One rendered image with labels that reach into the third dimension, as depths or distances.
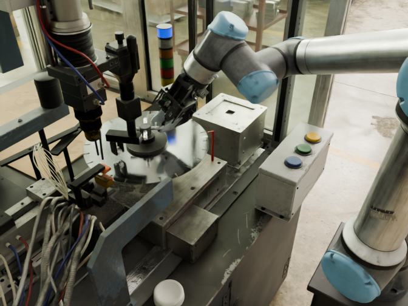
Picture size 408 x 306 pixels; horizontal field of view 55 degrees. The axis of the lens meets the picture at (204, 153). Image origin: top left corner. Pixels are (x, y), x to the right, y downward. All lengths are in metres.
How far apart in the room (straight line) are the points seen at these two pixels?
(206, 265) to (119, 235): 0.30
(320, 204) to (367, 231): 1.57
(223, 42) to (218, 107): 0.50
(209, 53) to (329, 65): 0.24
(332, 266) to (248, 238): 0.32
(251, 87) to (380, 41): 0.24
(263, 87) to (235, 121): 0.46
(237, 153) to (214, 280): 0.43
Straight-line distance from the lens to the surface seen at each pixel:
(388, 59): 0.76
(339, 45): 0.81
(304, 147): 1.14
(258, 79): 0.79
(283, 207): 1.10
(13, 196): 1.18
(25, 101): 1.80
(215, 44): 0.83
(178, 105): 0.90
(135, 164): 0.99
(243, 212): 1.14
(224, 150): 1.25
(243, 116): 1.26
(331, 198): 2.37
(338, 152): 2.74
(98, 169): 0.94
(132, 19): 1.56
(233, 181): 1.21
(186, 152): 1.01
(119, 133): 0.96
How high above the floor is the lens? 1.55
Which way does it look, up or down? 37 degrees down
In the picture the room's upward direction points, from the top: straight up
